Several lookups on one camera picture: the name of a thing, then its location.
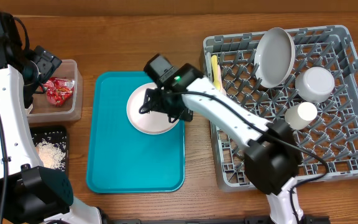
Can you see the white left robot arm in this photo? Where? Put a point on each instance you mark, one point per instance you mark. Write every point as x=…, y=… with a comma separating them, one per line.
x=30, y=192

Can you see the clear plastic waste bin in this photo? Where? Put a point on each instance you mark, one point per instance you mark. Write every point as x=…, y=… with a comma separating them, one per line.
x=64, y=109

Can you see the white paper cup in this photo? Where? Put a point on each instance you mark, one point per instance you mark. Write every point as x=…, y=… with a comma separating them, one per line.
x=301, y=115

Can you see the teal plastic serving tray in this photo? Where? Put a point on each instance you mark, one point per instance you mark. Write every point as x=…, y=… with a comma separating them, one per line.
x=121, y=159

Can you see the grey shallow bowl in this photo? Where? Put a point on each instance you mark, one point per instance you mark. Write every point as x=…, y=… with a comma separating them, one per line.
x=275, y=56

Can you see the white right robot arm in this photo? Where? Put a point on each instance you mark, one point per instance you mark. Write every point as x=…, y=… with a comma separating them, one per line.
x=270, y=156

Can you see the black food waste tray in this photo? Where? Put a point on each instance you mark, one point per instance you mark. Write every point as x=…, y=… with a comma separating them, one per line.
x=53, y=134

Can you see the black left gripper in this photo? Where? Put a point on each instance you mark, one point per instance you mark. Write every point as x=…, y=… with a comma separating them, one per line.
x=48, y=63

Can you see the white rice pile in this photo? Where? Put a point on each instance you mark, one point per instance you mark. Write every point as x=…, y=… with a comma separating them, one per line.
x=51, y=155

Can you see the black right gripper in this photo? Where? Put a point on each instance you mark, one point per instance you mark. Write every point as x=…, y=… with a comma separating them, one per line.
x=153, y=102

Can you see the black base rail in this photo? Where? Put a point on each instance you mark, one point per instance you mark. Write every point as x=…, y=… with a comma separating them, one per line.
x=247, y=220

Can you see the grey plastic dishwasher rack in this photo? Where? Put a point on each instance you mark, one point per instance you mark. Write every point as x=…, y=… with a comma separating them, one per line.
x=333, y=134

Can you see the white deep bowl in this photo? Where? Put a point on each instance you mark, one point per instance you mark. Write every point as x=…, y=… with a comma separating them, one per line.
x=315, y=85

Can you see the yellow plastic spoon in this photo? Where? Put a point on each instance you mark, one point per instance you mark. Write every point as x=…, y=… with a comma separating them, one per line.
x=214, y=62

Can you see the large red snack wrapper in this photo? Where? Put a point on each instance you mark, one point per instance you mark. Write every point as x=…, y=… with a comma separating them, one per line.
x=59, y=90

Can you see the pink round plate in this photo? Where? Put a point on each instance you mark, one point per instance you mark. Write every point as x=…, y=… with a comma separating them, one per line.
x=148, y=123

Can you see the pink plastic fork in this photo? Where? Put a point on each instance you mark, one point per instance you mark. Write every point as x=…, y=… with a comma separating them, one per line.
x=221, y=88

